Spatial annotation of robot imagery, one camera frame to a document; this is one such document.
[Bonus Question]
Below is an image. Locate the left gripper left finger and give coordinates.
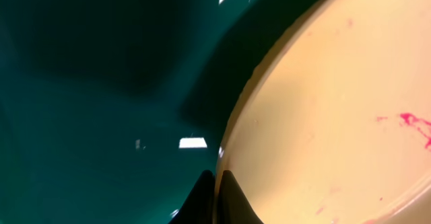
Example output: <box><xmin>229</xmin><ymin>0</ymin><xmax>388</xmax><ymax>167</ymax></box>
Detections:
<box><xmin>169</xmin><ymin>170</ymin><xmax>216</xmax><ymax>224</ymax></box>

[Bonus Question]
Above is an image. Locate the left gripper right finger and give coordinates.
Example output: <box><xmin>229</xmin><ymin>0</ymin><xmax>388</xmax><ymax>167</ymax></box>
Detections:
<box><xmin>217</xmin><ymin>170</ymin><xmax>263</xmax><ymax>224</ymax></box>

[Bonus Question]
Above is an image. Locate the teal plastic serving tray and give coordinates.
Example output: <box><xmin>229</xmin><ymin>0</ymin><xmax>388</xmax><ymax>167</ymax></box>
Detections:
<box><xmin>1</xmin><ymin>0</ymin><xmax>318</xmax><ymax>223</ymax></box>

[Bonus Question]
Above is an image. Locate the yellow-green plate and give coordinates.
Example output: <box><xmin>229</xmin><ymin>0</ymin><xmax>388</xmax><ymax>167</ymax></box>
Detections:
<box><xmin>218</xmin><ymin>0</ymin><xmax>430</xmax><ymax>223</ymax></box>

